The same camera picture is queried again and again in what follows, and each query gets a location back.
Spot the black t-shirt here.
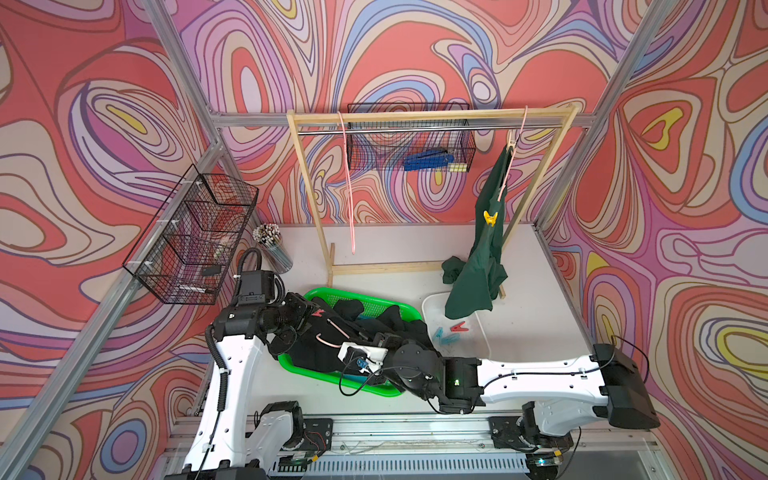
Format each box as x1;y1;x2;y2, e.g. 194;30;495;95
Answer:
269;333;434;360

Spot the light blue plastic clothespin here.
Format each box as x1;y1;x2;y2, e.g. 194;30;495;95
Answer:
440;333;461;345

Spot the red plastic clothespin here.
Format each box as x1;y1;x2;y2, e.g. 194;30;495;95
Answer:
450;321;470;334

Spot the pink hanger of teal shirt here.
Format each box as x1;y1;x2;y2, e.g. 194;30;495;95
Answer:
336;110;356;255

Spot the pink hanger of black shirt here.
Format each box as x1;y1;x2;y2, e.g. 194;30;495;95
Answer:
314;319;358;349

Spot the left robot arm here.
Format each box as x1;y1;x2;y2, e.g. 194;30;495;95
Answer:
175;260;313;479

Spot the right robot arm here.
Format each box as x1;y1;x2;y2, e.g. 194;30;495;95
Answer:
368;341;661;442

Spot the pink hanger of green shirt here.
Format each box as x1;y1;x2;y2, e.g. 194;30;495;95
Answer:
497;106;529;201

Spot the green plastic basket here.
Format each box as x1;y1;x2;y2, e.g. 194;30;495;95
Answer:
277;287;432;398

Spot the clear pencil cup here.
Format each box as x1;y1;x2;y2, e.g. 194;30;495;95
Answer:
253;223;293;274

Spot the white plastic tray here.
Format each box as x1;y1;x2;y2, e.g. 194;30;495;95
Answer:
422;293;491;359

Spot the dark green t-shirt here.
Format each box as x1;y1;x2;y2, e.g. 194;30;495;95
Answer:
441;147;509;319

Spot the yellow plastic clothespin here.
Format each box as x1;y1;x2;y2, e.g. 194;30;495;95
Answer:
482;210;499;227

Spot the blue item in basket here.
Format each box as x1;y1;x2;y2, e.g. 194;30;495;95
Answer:
403;150;454;171

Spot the metal hanging rod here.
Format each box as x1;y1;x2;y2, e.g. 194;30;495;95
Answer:
298;124;560;137

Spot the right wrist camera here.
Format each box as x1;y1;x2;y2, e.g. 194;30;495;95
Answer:
338;342;389;376

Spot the black wire basket left wall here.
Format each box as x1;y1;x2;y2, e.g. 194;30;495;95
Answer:
122;166;259;305

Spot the black wire basket wall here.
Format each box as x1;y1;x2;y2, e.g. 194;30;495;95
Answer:
122;166;259;305
345;119;476;173

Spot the black wire basket back wall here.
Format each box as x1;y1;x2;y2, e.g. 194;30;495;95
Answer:
345;119;476;173

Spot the wooden clothes rack frame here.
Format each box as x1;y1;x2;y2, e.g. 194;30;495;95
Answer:
286;103;582;287

